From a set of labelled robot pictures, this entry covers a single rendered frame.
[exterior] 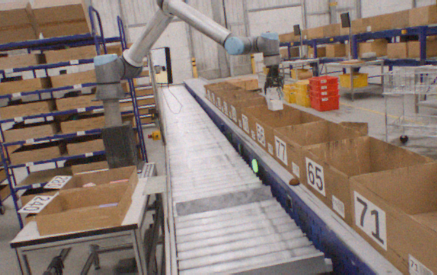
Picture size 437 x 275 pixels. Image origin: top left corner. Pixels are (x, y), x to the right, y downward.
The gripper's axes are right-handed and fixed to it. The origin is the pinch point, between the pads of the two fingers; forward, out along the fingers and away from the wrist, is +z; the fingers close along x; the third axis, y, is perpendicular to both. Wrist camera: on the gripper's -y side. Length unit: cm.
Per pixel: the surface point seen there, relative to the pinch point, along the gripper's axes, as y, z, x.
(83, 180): -30, 35, -116
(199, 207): 34, 39, -51
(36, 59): -136, -43, -159
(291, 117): -19.3, 14.5, 15.2
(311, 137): 19.9, 17.9, 11.5
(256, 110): -58, 14, 3
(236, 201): 34, 39, -33
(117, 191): 6, 34, -91
